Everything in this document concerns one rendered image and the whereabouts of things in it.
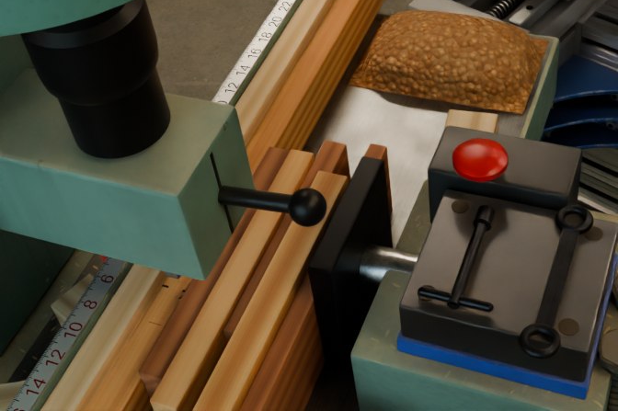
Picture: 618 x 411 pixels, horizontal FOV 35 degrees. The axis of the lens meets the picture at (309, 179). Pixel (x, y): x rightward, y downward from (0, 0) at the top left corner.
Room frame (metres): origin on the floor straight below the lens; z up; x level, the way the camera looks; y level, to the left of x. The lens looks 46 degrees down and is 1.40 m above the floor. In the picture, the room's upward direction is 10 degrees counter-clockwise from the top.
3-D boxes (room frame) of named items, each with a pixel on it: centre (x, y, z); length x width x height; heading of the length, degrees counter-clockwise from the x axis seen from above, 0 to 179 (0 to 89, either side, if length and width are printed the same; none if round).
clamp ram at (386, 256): (0.35, -0.04, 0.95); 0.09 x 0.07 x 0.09; 151
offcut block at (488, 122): (0.47, -0.11, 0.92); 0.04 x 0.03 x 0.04; 157
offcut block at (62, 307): (0.47, 0.18, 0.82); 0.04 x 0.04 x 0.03; 40
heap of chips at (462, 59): (0.59, -0.13, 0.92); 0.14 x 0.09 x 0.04; 61
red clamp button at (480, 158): (0.37, -0.09, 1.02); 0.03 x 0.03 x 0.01
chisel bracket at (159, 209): (0.40, 0.11, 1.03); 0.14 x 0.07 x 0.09; 61
